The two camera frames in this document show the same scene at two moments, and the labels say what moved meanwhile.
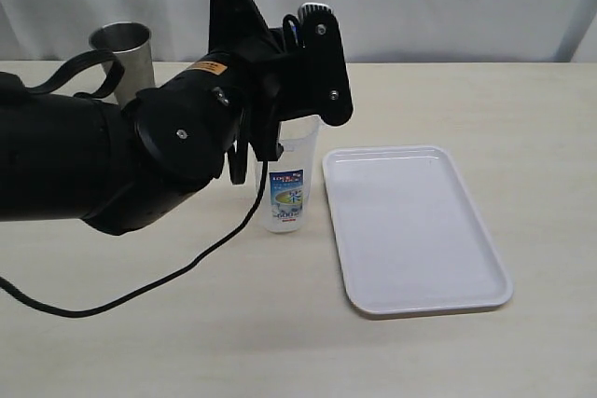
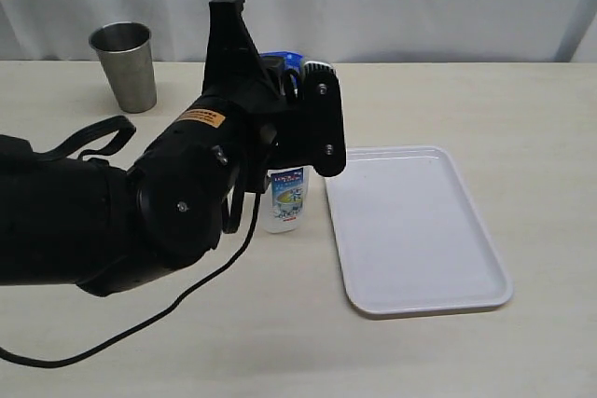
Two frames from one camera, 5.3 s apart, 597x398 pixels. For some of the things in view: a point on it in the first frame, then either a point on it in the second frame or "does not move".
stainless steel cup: (131, 42) does not move
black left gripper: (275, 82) to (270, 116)
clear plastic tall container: (287, 181) does not move
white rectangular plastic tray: (409, 235) does not move
